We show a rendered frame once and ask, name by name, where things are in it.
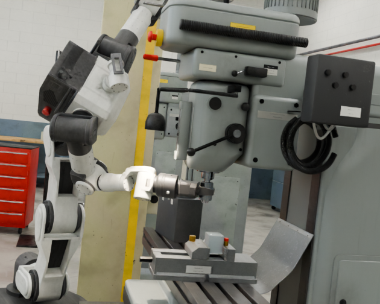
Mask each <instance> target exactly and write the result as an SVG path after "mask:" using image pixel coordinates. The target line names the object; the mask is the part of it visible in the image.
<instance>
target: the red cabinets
mask: <svg viewBox="0 0 380 304"><path fill-rule="evenodd" d="M39 147H40V146H34V145H21V144H9V143H2V142H0V226H1V227H15V228H18V234H21V233H22V228H26V227H28V225H29V224H30V223H31V222H32V221H33V214H34V201H35V194H36V180H37V167H38V160H39Z"/></svg>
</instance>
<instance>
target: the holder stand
mask: <svg viewBox="0 0 380 304"><path fill-rule="evenodd" d="M202 207H203V203H202V202H201V200H200V199H199V198H189V197H186V196H178V195H177V197H176V198H175V199H174V198H170V199H169V200H168V198H165V197H159V200H158V207H157V218H156V232H158V233H160V234H161V235H163V236H164V237H166V238H168V239H169V240H171V241H172V242H187V241H189V236H190V235H195V236H196V239H199V236H200V224H201V213H202Z"/></svg>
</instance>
